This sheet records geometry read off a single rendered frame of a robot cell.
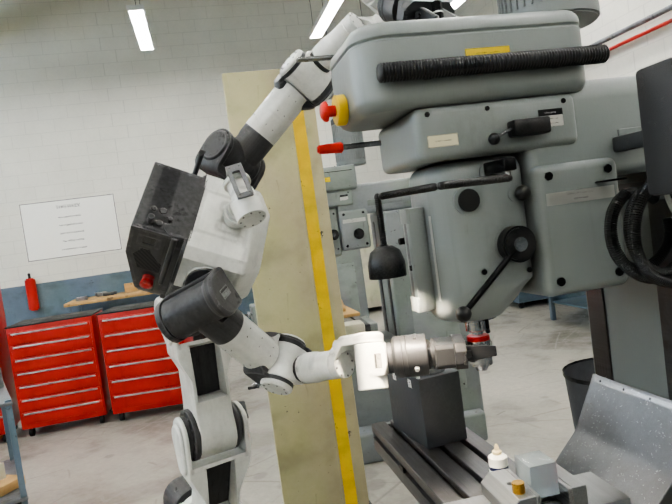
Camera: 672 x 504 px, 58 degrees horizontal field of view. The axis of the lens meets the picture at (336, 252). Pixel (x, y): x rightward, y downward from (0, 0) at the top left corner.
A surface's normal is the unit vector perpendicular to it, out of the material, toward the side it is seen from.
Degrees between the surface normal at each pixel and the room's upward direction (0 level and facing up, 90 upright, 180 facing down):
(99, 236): 90
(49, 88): 90
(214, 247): 58
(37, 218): 90
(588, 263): 90
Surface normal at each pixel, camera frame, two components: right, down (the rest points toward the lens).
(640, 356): -0.97, 0.14
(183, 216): 0.38, -0.54
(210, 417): 0.51, -0.18
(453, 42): 0.22, 0.02
